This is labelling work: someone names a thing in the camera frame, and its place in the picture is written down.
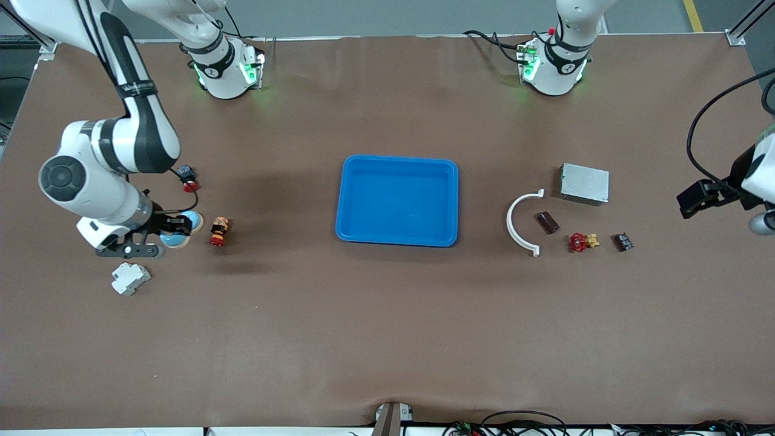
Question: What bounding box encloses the black cable bundle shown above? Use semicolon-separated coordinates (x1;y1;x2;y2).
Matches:
605;419;775;436

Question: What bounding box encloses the blue plastic tray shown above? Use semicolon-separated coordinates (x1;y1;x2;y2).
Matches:
335;155;460;248

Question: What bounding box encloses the metal table clamp bracket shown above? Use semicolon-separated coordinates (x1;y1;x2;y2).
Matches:
371;402;414;436

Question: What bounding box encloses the black base cable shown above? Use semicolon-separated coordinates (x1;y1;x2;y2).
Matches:
463;29;533;66

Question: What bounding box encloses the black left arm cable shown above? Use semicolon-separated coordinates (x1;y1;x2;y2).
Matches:
686;67;775;185

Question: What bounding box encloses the white circuit breaker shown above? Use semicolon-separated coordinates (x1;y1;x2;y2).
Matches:
111;262;151;297

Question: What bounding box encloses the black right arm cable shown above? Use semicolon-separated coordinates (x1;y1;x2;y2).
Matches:
73;0;199;214

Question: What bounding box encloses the black looped cable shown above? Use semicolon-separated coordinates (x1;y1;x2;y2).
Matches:
481;411;568;436

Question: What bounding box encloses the brown table cover mat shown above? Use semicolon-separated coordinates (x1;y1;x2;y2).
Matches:
0;33;775;429

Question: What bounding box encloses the aluminium frame post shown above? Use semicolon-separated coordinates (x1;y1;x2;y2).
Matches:
0;0;82;61
727;0;775;48

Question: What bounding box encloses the white curved plastic bracket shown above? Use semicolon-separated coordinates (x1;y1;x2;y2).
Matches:
506;189;545;257

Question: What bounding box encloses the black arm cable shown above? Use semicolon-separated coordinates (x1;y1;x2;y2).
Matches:
73;0;199;214
686;67;775;185

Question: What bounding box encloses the grey metal power supply box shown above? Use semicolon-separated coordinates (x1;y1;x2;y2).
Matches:
558;163;610;206

